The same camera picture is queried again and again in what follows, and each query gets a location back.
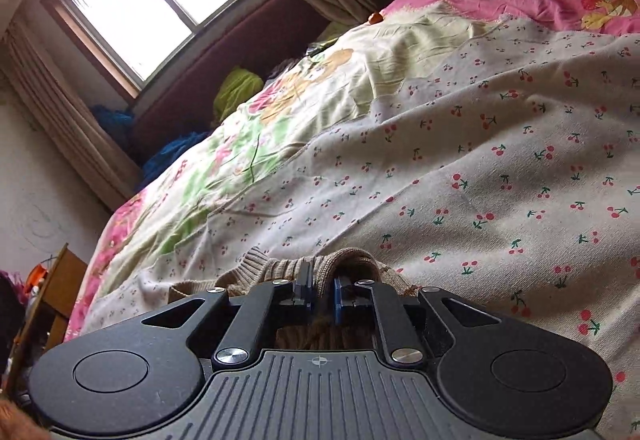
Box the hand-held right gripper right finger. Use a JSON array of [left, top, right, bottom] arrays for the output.
[[332, 274, 503, 365]]

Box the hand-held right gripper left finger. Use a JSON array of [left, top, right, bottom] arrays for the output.
[[142, 261, 317, 368]]

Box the beige striped ribbed sweater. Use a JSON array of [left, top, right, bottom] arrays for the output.
[[167, 246, 422, 352]]

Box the blue knit cloth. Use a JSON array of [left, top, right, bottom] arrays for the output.
[[91, 103, 135, 152], [139, 130, 212, 192]]

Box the green cloth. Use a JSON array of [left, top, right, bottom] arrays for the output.
[[213, 65, 266, 124]]

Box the white cherry print sheet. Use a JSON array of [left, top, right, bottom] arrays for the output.
[[75, 15, 640, 440]]

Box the wooden nightstand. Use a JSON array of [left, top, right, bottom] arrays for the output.
[[9, 242, 89, 402]]

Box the maroon headboard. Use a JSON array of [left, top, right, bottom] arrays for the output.
[[131, 0, 332, 157]]

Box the orange plastic object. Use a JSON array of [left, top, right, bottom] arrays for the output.
[[26, 261, 54, 297]]

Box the black screen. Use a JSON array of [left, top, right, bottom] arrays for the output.
[[0, 270, 27, 373]]

